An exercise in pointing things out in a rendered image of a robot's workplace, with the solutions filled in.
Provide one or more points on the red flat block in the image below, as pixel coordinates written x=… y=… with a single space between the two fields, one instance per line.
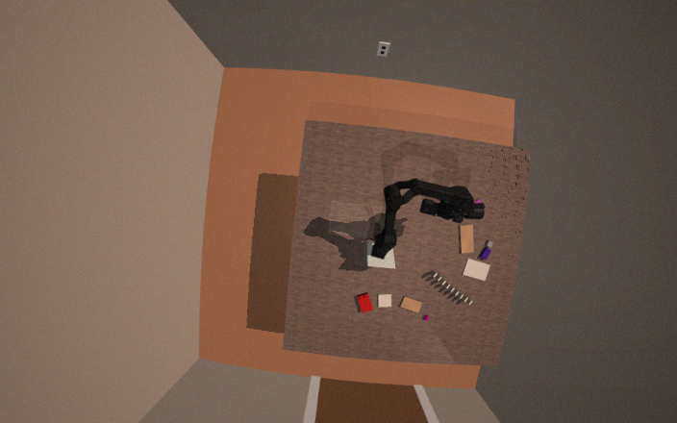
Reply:
x=364 y=302

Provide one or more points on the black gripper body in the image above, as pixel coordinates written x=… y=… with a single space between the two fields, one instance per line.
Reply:
x=428 y=207

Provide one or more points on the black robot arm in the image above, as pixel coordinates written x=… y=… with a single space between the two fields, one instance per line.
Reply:
x=460 y=199

